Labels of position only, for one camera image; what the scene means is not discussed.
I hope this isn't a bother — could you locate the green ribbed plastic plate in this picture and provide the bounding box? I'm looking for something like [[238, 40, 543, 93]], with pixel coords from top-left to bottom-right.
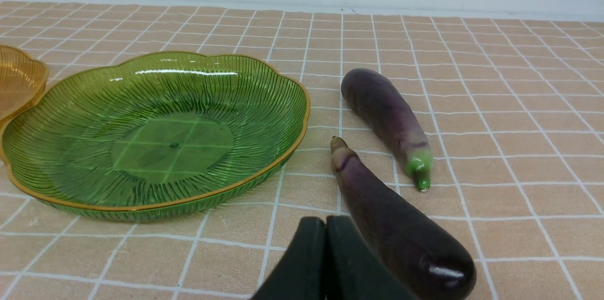
[[1, 51, 311, 223]]

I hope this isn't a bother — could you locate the amber ribbed plastic plate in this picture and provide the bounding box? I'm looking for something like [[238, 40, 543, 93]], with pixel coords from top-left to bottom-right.
[[0, 45, 49, 126]]

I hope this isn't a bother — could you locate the purple eggplant with green stem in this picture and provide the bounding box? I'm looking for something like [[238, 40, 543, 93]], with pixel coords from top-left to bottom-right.
[[340, 68, 434, 192]]

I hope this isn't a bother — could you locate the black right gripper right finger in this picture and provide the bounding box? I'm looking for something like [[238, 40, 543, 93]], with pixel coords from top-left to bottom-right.
[[324, 216, 416, 300]]

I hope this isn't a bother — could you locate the beige checkered tablecloth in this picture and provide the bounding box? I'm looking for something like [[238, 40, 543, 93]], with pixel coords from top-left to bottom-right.
[[1, 1, 603, 300]]

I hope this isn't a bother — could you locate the dark purple eggplant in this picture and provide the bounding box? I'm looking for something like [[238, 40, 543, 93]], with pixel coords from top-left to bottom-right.
[[330, 136, 477, 300]]

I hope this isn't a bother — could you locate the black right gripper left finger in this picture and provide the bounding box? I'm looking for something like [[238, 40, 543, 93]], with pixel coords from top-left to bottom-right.
[[252, 217, 326, 300]]

